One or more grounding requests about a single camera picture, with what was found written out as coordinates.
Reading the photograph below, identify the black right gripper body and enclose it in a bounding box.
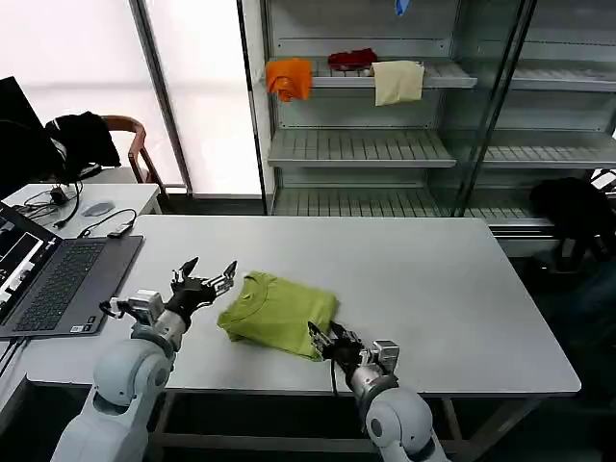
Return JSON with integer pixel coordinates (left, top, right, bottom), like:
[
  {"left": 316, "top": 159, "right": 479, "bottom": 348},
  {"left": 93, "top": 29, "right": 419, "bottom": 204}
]
[{"left": 321, "top": 336, "right": 372, "bottom": 374}]

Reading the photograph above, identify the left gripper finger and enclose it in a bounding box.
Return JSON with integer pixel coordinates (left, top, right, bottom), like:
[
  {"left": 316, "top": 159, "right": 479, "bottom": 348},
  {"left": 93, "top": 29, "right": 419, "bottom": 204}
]
[
  {"left": 170, "top": 256, "right": 200, "bottom": 290},
  {"left": 204, "top": 260, "right": 239, "bottom": 295}
]

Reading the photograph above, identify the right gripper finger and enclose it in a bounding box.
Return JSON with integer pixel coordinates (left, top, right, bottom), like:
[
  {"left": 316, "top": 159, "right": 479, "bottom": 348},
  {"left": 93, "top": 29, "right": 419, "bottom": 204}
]
[
  {"left": 307, "top": 321, "right": 333, "bottom": 361},
  {"left": 329, "top": 321, "right": 361, "bottom": 347}
]

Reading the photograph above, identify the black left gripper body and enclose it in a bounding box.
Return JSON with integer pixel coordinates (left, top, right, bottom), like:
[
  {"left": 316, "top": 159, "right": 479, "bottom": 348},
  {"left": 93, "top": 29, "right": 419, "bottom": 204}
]
[{"left": 164, "top": 276, "right": 217, "bottom": 322}]

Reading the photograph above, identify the green t-shirt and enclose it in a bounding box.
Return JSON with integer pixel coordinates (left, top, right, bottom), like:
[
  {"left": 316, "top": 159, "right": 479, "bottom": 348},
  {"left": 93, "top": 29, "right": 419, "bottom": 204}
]
[{"left": 216, "top": 270, "right": 341, "bottom": 362}]

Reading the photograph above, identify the small white side table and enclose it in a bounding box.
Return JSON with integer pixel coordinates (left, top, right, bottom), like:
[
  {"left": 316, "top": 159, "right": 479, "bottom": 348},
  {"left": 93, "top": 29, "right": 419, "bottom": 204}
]
[{"left": 0, "top": 182, "right": 163, "bottom": 242}]

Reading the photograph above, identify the grey round pad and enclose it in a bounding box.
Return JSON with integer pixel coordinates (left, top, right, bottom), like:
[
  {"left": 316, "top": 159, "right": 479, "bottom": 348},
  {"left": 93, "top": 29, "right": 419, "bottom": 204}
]
[{"left": 82, "top": 201, "right": 116, "bottom": 218}]

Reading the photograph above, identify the dark grey laptop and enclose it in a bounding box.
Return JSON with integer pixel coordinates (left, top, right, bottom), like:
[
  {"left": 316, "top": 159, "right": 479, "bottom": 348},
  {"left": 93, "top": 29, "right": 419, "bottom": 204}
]
[{"left": 0, "top": 201, "right": 145, "bottom": 338}]

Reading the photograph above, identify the wooden chair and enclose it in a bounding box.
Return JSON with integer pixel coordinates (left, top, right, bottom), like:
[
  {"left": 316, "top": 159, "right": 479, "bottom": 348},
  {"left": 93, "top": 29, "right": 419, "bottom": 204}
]
[{"left": 100, "top": 115, "right": 170, "bottom": 203}]

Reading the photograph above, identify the black jacket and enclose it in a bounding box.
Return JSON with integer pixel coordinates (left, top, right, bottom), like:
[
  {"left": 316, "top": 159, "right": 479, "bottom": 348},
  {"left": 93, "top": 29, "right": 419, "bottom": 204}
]
[{"left": 45, "top": 112, "right": 121, "bottom": 182}]

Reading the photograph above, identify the grey shelf rack with cloths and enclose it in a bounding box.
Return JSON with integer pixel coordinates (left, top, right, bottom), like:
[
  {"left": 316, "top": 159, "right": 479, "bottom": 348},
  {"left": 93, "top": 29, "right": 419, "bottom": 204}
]
[{"left": 238, "top": 0, "right": 480, "bottom": 218}]

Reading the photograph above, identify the black monitor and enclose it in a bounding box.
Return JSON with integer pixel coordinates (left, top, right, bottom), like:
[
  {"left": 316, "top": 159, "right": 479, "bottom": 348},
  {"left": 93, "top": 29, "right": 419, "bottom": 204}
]
[{"left": 0, "top": 76, "right": 43, "bottom": 131}]

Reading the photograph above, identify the black bag on stand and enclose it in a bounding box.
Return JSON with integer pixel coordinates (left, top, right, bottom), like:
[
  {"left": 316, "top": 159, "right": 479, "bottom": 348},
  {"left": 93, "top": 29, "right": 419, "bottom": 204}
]
[{"left": 527, "top": 177, "right": 616, "bottom": 273}]

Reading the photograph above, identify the empty grey shelf rack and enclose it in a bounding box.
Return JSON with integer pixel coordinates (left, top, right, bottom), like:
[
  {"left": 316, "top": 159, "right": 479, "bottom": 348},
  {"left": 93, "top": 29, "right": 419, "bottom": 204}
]
[{"left": 451, "top": 0, "right": 616, "bottom": 242}]

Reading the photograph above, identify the black cable with dongle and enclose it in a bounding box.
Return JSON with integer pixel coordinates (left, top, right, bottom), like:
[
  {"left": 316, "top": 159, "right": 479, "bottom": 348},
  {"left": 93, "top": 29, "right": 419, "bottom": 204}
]
[{"left": 76, "top": 209, "right": 139, "bottom": 241}]

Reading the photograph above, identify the long black cable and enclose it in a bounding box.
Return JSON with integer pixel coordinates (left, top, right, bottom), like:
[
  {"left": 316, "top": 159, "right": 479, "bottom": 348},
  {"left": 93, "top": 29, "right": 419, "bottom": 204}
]
[{"left": 54, "top": 181, "right": 84, "bottom": 231}]

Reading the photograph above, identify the dark window frame post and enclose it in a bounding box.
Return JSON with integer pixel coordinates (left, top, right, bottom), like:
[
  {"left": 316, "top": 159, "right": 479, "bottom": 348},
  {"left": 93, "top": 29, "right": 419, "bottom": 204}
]
[{"left": 128, "top": 0, "right": 194, "bottom": 199}]

